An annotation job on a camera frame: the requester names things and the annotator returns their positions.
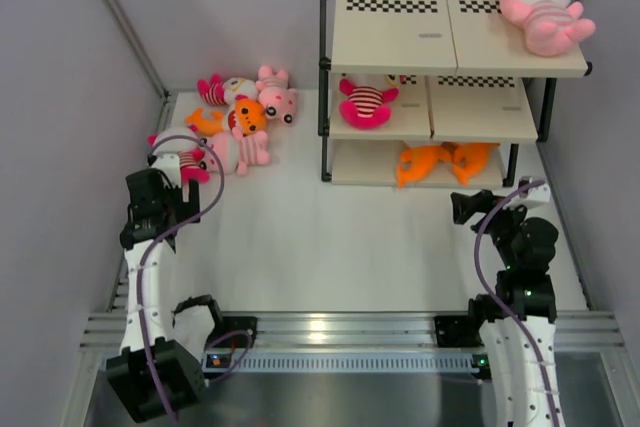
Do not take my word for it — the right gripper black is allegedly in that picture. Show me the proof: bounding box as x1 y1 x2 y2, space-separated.
451 188 534 268

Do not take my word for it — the light pink plush striped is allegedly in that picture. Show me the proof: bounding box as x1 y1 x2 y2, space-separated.
200 131 271 176

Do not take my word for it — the white magenta plush facing down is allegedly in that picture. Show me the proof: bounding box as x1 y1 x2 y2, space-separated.
147 125 210 184

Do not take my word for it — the orange shark plush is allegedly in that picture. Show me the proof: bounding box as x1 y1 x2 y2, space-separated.
443 142 503 187
184 98 267 137
396 145 451 189

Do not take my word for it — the white plush with yellow glasses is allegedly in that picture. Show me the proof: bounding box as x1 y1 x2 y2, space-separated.
197 74 258 107

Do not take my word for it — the light pink plush big-eyed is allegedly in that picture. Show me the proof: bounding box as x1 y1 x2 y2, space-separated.
256 65 298 125

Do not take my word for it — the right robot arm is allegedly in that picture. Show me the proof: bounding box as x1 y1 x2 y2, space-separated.
435 180 565 426

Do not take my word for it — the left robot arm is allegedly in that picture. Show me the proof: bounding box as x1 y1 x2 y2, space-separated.
106 168 226 423

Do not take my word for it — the beige three-tier shelf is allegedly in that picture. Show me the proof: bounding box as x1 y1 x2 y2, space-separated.
317 0 592 188

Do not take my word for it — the magenta striped plush on shelf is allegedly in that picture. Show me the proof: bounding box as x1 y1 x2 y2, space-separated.
338 74 403 130

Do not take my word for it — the light pink plush right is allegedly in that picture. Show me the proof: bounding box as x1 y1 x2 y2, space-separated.
498 0 596 57

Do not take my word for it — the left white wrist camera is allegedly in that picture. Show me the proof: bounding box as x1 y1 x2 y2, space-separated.
150 153 182 187

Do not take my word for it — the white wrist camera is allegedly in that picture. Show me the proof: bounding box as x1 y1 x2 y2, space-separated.
150 153 182 187
511 180 551 210

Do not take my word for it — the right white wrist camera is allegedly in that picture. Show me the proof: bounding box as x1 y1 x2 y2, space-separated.
511 180 551 210

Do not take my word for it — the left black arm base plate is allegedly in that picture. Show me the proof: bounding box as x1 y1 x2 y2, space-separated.
206 316 258 349

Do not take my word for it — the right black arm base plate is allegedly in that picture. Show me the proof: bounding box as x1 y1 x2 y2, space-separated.
434 315 481 348

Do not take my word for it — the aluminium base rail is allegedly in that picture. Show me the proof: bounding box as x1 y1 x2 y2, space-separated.
79 311 626 351

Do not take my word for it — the grey slotted cable duct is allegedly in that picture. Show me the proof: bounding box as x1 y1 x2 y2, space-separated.
99 349 481 374

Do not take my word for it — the aluminium corner frame post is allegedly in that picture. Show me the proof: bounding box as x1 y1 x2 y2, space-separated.
102 0 169 99

